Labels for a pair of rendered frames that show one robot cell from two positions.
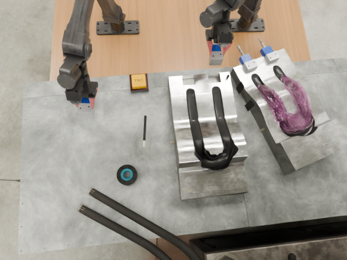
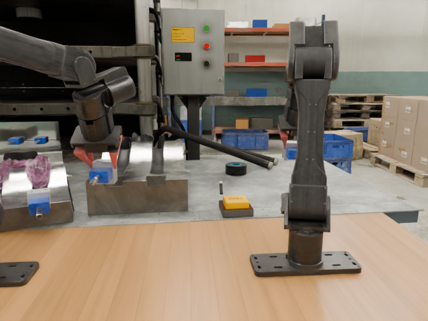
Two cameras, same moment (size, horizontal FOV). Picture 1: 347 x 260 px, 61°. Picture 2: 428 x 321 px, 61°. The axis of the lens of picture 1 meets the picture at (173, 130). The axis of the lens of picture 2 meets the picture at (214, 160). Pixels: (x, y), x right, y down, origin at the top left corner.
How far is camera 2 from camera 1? 1.70 m
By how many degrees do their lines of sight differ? 94
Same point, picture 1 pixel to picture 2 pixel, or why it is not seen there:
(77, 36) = not seen: hidden behind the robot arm
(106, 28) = (328, 258)
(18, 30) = not seen: outside the picture
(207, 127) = (142, 158)
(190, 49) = (135, 242)
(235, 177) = not seen: hidden behind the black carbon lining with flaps
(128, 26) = (278, 262)
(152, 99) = (212, 202)
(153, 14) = (220, 291)
